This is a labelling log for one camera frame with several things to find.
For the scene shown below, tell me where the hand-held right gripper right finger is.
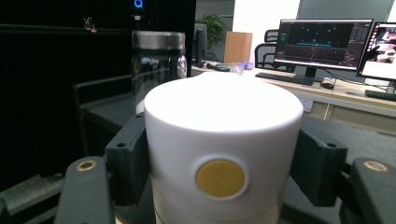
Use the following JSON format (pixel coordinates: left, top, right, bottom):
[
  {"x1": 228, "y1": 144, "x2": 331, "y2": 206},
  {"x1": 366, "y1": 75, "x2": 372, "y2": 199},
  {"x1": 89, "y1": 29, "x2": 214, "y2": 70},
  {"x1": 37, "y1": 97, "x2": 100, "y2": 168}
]
[{"x1": 290, "y1": 115, "x2": 348, "y2": 208}]

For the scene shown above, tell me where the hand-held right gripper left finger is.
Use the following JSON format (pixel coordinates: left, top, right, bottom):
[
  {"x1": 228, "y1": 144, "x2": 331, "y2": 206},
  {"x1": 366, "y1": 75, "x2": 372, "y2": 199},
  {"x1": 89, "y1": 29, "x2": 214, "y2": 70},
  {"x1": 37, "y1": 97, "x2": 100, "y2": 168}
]
[{"x1": 105, "y1": 112, "x2": 152, "y2": 207}]

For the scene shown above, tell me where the black metal shelf rack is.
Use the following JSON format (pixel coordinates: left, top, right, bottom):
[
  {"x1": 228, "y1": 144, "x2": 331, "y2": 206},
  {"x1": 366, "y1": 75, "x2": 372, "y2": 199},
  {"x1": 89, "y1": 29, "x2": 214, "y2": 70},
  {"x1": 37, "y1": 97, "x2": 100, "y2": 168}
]
[{"x1": 0, "y1": 74, "x2": 396, "y2": 224}]

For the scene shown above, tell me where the white canister with yellow button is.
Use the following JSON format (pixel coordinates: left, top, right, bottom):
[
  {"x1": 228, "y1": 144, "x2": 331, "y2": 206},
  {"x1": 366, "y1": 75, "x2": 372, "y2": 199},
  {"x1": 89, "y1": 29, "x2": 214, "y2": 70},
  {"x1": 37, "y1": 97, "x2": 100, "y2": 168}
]
[{"x1": 143, "y1": 72, "x2": 304, "y2": 224}]

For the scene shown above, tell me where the glass jar with metal lid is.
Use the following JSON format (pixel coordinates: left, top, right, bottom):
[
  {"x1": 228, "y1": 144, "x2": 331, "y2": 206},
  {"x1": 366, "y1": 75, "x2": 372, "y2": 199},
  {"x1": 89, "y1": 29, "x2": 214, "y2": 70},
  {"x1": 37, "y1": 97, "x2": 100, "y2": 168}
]
[{"x1": 130, "y1": 30, "x2": 189, "y2": 115}]

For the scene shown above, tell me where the long beige office desk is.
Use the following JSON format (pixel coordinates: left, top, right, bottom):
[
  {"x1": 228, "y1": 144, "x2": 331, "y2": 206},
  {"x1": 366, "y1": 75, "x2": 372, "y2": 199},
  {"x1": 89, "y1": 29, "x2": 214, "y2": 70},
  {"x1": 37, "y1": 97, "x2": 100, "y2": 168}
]
[{"x1": 190, "y1": 63, "x2": 396, "y2": 129}]

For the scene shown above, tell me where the black keyboard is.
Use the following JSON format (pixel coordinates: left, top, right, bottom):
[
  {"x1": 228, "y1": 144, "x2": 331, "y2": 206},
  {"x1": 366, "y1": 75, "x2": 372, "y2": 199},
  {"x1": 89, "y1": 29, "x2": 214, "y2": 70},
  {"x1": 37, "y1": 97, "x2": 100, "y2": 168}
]
[
  {"x1": 255, "y1": 72, "x2": 315, "y2": 87},
  {"x1": 364, "y1": 89, "x2": 396, "y2": 102}
]

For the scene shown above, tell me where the monitor with bright screen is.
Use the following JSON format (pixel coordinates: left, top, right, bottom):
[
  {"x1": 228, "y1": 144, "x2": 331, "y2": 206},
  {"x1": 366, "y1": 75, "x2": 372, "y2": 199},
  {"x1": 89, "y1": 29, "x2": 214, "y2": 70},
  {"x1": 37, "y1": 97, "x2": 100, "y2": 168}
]
[{"x1": 356, "y1": 21, "x2": 396, "y2": 82}]

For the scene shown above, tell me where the small purple object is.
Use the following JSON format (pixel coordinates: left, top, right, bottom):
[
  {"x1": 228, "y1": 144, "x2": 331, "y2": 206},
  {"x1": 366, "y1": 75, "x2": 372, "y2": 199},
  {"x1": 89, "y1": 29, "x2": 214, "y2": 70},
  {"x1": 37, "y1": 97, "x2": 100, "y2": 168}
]
[{"x1": 237, "y1": 60, "x2": 255, "y2": 71}]

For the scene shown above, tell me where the monitor with dark graph screen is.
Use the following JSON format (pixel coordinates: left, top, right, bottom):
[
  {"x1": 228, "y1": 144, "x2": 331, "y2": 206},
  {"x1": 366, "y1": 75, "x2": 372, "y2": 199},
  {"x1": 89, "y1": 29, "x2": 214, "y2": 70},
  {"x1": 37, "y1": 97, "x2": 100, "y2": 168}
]
[{"x1": 274, "y1": 18, "x2": 374, "y2": 78}]

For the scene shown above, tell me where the black office chair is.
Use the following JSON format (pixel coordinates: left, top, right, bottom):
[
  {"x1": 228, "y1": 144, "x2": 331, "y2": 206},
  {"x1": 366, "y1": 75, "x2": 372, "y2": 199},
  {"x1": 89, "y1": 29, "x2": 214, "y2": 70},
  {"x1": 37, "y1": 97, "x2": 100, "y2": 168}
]
[{"x1": 254, "y1": 28, "x2": 297, "y2": 73}]

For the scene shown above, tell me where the clear plastic cup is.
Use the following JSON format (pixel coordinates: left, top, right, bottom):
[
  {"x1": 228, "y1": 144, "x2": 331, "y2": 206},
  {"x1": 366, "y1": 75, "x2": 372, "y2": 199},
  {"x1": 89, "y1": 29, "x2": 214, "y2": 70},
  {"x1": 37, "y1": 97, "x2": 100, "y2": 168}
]
[{"x1": 230, "y1": 62, "x2": 244, "y2": 76}]

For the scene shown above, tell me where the small dark device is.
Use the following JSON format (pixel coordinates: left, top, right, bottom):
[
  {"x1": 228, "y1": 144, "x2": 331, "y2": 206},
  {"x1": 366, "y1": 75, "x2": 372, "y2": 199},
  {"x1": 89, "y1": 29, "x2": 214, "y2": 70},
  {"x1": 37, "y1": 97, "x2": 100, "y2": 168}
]
[{"x1": 205, "y1": 62, "x2": 232, "y2": 73}]

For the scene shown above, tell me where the green potted plant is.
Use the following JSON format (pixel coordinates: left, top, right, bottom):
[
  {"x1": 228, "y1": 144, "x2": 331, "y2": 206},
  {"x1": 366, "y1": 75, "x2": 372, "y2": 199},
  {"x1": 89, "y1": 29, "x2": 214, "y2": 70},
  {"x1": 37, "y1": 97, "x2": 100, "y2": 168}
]
[{"x1": 195, "y1": 13, "x2": 227, "y2": 62}]

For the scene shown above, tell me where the white wall socket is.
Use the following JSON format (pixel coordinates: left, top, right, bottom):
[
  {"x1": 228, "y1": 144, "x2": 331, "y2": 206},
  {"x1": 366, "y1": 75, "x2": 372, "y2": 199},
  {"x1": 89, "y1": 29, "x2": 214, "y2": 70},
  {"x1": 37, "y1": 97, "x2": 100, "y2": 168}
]
[{"x1": 298, "y1": 96, "x2": 314, "y2": 113}]

